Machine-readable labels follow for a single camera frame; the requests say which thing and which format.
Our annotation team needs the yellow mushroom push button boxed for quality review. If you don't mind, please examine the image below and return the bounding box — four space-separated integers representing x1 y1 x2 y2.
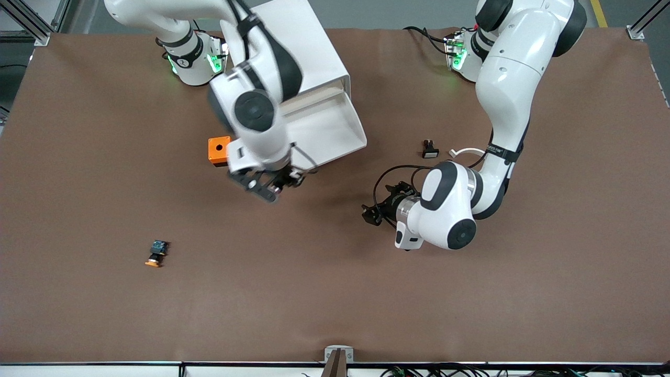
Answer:
144 240 169 269

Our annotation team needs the white drawer cabinet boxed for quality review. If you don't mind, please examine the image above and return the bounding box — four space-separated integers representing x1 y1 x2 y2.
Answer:
246 0 352 126

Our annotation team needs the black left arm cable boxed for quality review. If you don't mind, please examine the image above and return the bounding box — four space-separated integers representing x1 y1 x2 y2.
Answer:
373 164 435 210

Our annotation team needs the orange button enclosure box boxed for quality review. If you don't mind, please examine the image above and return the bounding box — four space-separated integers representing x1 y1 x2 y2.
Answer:
208 136 232 167

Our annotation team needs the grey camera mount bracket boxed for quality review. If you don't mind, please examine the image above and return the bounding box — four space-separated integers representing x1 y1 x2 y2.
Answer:
321 345 355 377

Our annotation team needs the black base cable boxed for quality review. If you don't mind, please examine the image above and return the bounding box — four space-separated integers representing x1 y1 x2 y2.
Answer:
403 25 452 56

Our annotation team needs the tangled cable bundle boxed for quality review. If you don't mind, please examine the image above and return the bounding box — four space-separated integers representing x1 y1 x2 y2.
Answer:
379 365 670 377

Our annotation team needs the white table frame rail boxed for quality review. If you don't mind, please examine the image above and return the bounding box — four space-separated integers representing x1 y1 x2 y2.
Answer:
0 364 670 377

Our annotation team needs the aluminium frame post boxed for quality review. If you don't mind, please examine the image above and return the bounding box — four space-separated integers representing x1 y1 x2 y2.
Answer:
0 0 71 47
627 0 670 41

